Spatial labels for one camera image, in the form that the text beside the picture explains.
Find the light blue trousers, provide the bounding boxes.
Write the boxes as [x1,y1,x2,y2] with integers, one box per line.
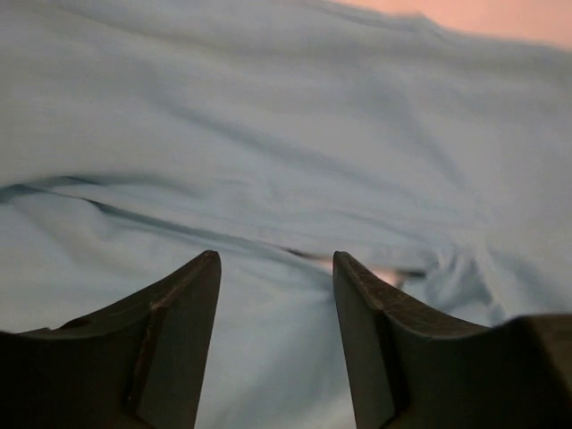
[1,1,571,428]

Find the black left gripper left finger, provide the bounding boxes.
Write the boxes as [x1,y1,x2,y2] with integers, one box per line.
[1,251,222,428]

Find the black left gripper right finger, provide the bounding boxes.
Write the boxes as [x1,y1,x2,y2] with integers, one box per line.
[332,252,571,428]

